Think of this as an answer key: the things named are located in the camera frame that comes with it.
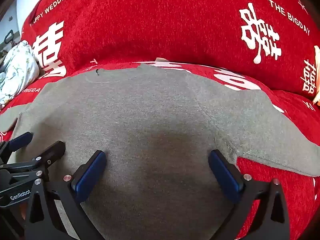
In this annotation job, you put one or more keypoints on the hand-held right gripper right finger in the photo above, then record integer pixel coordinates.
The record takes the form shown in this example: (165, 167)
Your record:
(225, 177)

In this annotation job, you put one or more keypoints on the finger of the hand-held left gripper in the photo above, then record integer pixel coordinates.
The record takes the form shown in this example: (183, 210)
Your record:
(21, 139)
(53, 151)

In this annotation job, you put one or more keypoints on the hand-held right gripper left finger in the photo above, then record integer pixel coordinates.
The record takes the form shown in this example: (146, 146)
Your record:
(90, 175)

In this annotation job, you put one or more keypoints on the grey sweater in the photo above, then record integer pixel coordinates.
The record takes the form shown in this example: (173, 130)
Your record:
(160, 120)

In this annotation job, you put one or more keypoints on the light floral blanket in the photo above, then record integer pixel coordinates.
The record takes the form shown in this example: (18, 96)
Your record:
(17, 67)

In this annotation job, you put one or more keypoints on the red printed sofa cover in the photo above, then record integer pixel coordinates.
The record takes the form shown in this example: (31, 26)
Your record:
(162, 25)

